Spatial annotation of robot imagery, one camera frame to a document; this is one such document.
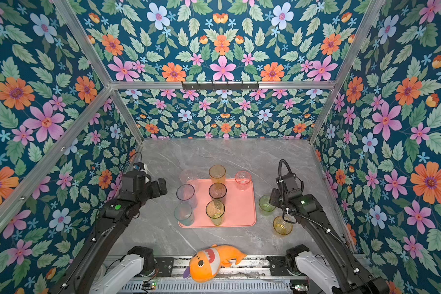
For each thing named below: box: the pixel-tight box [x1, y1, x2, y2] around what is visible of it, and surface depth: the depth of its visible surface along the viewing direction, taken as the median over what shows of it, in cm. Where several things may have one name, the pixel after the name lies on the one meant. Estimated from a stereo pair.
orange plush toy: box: [182, 243, 247, 283], surface depth 70 cm
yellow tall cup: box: [208, 164, 227, 184], surface depth 90 cm
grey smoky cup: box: [208, 182, 228, 200], surface depth 85 cm
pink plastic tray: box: [178, 178, 257, 228], surface depth 87 cm
